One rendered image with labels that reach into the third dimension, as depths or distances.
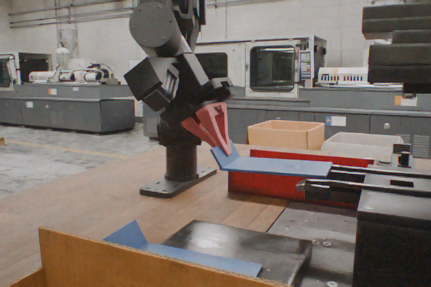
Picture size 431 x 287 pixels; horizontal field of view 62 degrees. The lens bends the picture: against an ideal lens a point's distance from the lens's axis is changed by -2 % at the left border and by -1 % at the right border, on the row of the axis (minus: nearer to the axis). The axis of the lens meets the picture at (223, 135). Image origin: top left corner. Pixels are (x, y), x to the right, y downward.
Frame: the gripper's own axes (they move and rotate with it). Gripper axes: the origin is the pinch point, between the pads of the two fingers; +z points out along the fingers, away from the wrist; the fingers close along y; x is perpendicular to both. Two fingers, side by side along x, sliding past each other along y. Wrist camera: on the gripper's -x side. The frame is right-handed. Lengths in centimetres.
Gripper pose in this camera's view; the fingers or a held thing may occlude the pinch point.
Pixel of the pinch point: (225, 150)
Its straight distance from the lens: 52.1
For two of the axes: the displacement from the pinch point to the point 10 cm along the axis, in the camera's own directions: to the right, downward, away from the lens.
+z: 4.9, 8.7, -0.4
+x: 3.8, -1.7, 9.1
